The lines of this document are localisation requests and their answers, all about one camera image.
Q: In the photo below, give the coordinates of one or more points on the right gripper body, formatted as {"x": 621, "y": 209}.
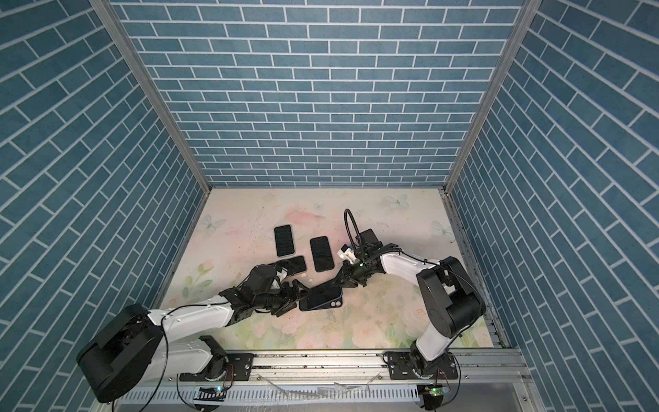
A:
{"x": 356, "y": 273}

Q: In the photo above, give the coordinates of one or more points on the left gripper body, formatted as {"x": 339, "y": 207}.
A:
{"x": 277, "y": 299}

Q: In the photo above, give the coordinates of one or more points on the purple-edged black phone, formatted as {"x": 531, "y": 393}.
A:
{"x": 293, "y": 265}

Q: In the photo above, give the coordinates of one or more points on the light blue phone case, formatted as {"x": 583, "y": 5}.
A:
{"x": 284, "y": 241}

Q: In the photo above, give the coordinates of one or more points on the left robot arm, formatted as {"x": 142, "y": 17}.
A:
{"x": 141, "y": 344}

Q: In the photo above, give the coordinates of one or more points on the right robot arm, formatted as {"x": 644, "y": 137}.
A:
{"x": 452, "y": 302}

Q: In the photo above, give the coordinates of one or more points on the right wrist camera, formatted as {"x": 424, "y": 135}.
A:
{"x": 346, "y": 253}

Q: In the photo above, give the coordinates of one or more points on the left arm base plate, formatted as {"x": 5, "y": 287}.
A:
{"x": 231, "y": 366}

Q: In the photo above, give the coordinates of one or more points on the aluminium front rail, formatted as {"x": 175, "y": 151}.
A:
{"x": 361, "y": 367}

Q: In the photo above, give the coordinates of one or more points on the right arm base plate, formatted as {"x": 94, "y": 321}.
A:
{"x": 408, "y": 365}

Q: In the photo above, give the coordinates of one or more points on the white slotted cable duct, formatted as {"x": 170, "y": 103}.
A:
{"x": 265, "y": 395}

